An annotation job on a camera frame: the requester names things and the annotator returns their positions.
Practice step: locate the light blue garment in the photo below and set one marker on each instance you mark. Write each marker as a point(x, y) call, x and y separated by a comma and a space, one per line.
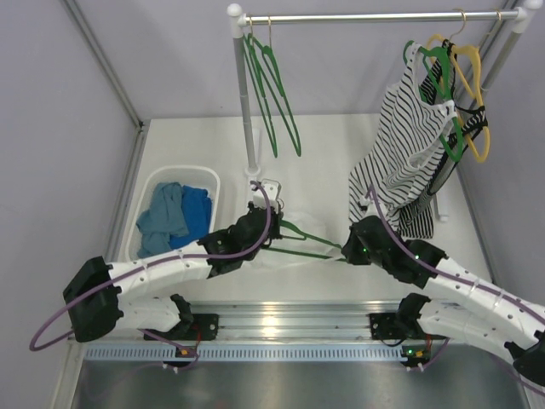
point(161, 219)

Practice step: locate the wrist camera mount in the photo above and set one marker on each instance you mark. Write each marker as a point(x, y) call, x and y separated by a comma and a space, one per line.
point(265, 189)
point(366, 202)

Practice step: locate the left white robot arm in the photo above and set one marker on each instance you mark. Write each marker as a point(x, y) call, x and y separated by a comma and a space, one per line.
point(140, 295)

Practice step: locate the white plastic laundry basket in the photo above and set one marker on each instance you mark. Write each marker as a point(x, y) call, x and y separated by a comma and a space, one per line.
point(193, 176)

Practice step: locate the aluminium mounting rail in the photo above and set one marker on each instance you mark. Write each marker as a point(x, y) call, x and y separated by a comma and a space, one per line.
point(274, 332)

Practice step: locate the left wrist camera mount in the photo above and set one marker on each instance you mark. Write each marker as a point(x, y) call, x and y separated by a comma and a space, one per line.
point(265, 189)

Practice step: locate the yellow hanger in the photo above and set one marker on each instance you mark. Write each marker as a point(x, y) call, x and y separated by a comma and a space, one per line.
point(474, 92)

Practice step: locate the striped tank top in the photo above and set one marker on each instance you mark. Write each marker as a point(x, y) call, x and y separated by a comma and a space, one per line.
point(386, 168)

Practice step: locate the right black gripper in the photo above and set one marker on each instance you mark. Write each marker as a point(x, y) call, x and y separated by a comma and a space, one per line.
point(350, 250)

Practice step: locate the green hanger with striped top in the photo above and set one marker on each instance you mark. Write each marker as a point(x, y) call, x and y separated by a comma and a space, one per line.
point(425, 108)

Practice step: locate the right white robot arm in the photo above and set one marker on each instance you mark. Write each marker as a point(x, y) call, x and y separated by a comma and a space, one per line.
point(451, 302)

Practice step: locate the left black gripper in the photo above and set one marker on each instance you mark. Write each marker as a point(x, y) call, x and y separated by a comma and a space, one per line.
point(275, 223)

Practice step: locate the dark striped garment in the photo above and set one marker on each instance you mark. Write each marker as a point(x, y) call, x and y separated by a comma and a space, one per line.
point(416, 218)

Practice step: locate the white tank top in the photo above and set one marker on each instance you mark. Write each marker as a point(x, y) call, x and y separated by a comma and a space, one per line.
point(306, 222)

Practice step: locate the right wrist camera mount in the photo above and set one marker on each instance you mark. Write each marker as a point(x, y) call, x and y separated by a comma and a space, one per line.
point(366, 202)

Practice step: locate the dark blue garment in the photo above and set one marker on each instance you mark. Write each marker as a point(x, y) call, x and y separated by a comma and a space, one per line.
point(196, 206)

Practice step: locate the white clothes rack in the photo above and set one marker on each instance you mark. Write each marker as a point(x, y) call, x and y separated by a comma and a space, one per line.
point(344, 68)

